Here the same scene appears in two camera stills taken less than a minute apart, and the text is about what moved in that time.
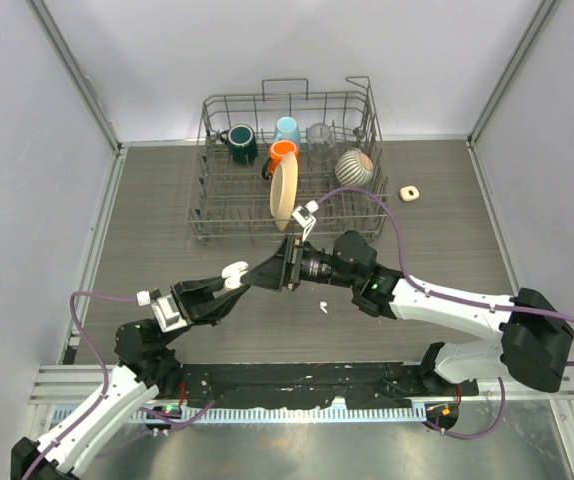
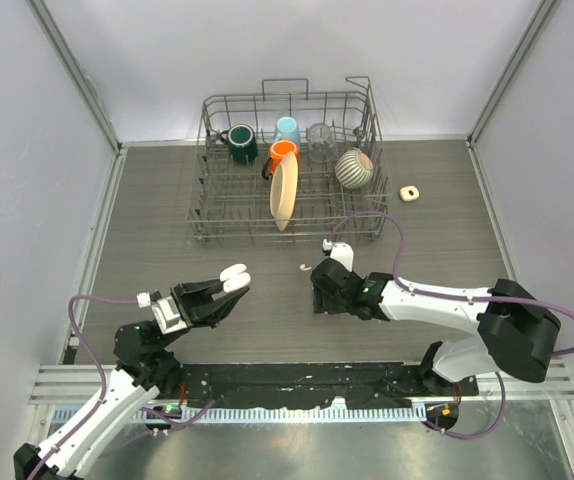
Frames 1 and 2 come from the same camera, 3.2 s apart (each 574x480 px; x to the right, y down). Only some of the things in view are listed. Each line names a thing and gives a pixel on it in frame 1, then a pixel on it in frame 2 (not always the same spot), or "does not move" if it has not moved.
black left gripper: [189, 294] does not move
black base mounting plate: [311, 386] does not move
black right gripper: [270, 273] → [322, 302]
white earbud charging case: [232, 273] does not move
